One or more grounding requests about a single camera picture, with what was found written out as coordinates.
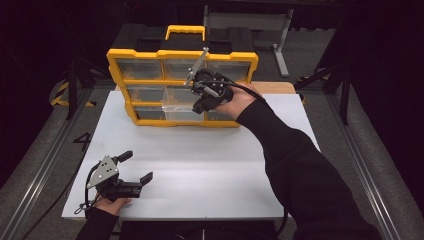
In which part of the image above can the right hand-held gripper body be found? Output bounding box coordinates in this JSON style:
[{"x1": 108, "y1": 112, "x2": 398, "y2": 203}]
[{"x1": 184, "y1": 46, "x2": 234, "y2": 108}]

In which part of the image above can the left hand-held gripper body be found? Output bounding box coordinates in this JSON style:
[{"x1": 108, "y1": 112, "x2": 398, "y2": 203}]
[{"x1": 86, "y1": 155, "x2": 143, "y2": 202}]

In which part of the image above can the clear plastic drawer bin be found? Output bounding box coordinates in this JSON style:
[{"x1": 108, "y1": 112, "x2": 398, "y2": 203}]
[{"x1": 161, "y1": 85, "x2": 206, "y2": 123}]

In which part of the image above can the person's right hand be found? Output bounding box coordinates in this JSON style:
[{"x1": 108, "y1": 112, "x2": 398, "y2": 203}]
[{"x1": 213, "y1": 82, "x2": 264, "y2": 122}]

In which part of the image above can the person's left hand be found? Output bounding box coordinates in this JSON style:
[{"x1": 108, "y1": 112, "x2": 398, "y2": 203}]
[{"x1": 94, "y1": 196, "x2": 132, "y2": 217}]

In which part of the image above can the wooden board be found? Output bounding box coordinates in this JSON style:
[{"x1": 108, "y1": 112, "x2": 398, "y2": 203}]
[{"x1": 114, "y1": 81, "x2": 297, "y2": 95}]

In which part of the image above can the grid of clear plastic drawers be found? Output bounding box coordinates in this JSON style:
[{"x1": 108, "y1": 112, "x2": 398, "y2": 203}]
[{"x1": 115, "y1": 59, "x2": 252, "y2": 122}]

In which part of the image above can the grey metal table stand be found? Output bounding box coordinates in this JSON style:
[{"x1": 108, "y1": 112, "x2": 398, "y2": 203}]
[{"x1": 203, "y1": 4, "x2": 295, "y2": 78}]

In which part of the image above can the yellow black organizer case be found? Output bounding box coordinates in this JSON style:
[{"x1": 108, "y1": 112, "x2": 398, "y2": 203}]
[{"x1": 105, "y1": 24, "x2": 260, "y2": 129}]

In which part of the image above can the black tripod stand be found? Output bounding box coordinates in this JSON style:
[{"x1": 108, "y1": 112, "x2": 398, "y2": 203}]
[
  {"x1": 64, "y1": 56, "x2": 111, "y2": 121},
  {"x1": 294, "y1": 59, "x2": 353, "y2": 126}
]

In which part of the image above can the yellow black floor tape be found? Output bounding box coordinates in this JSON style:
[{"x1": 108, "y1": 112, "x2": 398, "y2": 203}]
[{"x1": 49, "y1": 81, "x2": 98, "y2": 108}]

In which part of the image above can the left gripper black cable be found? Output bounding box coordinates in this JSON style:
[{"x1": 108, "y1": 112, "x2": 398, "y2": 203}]
[{"x1": 74, "y1": 164, "x2": 102, "y2": 218}]

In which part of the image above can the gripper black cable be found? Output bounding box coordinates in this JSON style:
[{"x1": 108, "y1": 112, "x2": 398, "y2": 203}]
[
  {"x1": 196, "y1": 79, "x2": 289, "y2": 238},
  {"x1": 74, "y1": 164, "x2": 102, "y2": 218}
]

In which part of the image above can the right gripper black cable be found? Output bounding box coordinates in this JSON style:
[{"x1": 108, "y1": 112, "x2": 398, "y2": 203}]
[{"x1": 196, "y1": 79, "x2": 289, "y2": 238}]

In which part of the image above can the metal floor rail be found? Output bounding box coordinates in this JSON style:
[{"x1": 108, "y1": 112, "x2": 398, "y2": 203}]
[
  {"x1": 328, "y1": 93, "x2": 404, "y2": 240},
  {"x1": 0, "y1": 89, "x2": 95, "y2": 240}
]

